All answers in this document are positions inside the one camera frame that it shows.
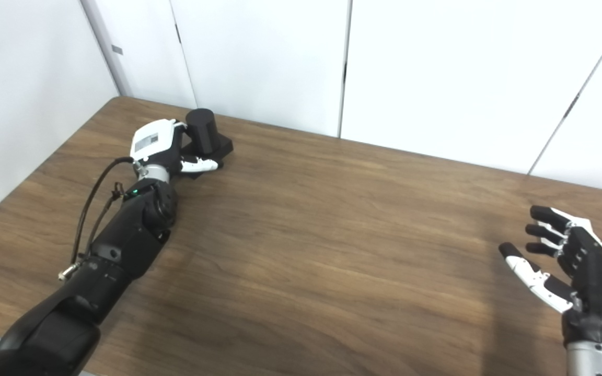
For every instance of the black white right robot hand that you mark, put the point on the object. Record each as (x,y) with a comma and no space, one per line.
(593,287)

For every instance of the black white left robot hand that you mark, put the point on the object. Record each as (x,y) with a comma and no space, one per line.
(152,138)

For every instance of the black peg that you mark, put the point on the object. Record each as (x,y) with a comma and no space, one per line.
(204,130)

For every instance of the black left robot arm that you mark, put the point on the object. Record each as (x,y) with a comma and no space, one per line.
(118,245)

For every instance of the small grey wall tag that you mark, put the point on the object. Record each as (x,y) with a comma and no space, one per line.
(117,49)

